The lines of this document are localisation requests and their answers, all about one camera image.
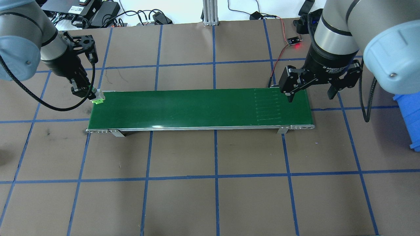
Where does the red wire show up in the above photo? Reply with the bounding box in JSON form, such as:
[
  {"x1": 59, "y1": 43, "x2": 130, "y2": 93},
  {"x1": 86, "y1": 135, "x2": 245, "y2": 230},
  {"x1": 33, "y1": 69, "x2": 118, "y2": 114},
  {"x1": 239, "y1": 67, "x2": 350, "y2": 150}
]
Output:
[{"x1": 266, "y1": 15, "x2": 290, "y2": 89}]

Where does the grey power strip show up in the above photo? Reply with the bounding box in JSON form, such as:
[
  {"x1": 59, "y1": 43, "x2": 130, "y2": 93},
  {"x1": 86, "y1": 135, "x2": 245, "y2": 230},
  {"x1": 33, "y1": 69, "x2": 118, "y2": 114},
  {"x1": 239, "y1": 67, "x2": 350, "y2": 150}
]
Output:
[{"x1": 110, "y1": 19, "x2": 152, "y2": 27}]

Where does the green conveyor belt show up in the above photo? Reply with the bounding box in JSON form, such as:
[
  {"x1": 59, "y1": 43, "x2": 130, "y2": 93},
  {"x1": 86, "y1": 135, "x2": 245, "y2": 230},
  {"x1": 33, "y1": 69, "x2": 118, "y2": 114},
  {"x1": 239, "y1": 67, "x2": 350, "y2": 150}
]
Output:
[{"x1": 86, "y1": 88, "x2": 315, "y2": 137}]

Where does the blue plastic bin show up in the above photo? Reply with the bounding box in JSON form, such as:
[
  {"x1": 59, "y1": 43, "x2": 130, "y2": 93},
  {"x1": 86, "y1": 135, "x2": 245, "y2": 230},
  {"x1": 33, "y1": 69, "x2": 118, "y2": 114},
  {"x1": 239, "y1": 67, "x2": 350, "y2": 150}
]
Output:
[{"x1": 392, "y1": 93, "x2": 420, "y2": 150}]

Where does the black power brick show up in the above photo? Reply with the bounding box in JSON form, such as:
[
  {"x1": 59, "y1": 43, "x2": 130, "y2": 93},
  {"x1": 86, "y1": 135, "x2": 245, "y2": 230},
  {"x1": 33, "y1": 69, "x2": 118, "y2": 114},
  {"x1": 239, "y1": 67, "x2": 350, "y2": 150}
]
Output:
[{"x1": 90, "y1": 1, "x2": 121, "y2": 27}]

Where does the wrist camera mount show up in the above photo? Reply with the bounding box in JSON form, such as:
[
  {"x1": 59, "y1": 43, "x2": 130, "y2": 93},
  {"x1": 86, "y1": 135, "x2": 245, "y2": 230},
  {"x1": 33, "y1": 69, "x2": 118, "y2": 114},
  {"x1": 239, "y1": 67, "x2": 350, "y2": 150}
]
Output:
[
  {"x1": 293, "y1": 8, "x2": 324, "y2": 35},
  {"x1": 62, "y1": 30, "x2": 99, "y2": 64}
]

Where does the black computer box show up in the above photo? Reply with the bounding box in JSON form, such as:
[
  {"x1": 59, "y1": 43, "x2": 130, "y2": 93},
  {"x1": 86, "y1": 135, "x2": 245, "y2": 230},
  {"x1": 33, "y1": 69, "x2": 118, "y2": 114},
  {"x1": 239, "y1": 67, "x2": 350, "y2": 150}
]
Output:
[{"x1": 41, "y1": 0, "x2": 103, "y2": 19}]

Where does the aluminium profile post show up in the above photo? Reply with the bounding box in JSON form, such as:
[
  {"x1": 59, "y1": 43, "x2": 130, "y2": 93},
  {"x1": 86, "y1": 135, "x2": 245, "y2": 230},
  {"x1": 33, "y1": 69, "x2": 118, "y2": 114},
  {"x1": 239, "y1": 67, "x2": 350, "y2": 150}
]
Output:
[{"x1": 201, "y1": 0, "x2": 219, "y2": 26}]

